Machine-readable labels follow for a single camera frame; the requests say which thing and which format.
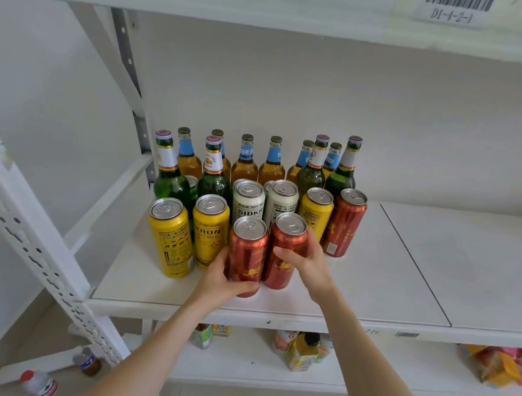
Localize yellow juice bottle black cap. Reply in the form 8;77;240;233
287;331;322;374

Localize row of amber beer bottles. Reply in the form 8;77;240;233
174;126;343;194

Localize clear bottle red cap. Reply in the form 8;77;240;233
18;369;60;396

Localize yellow beverage can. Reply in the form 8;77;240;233
296;186;336;244
189;193;232;272
143;196;198;281

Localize brown bottle white cap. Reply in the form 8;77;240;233
71;346;103;378

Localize white barcode label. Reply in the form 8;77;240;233
413;0;497;30

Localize green and white drink carton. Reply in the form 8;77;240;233
189;323;215;351

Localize white metal shelving rack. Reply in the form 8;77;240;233
0;0;522;396

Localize person's right hand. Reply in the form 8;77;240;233
270;226;340;305

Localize grey perforated upright post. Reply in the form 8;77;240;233
98;7;168;190

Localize green glass beer bottle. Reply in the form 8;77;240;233
323;134;363;201
196;134;236;203
150;129;196;203
294;133;330;202

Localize white perforated upright post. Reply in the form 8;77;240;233
0;110;147;368

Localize green beverage can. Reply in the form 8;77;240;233
182;175;200;227

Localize person's left forearm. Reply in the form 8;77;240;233
79;284;225;396

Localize person's left hand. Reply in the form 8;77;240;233
189;245;263;315

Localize orange snack packets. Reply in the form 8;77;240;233
457;343;522;390

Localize white and pink drink bottle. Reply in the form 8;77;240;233
272;330;300;357

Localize person's right forearm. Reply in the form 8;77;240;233
311;284;443;396

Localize red beverage can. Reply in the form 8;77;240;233
261;211;310;292
320;186;370;260
226;215;270;299

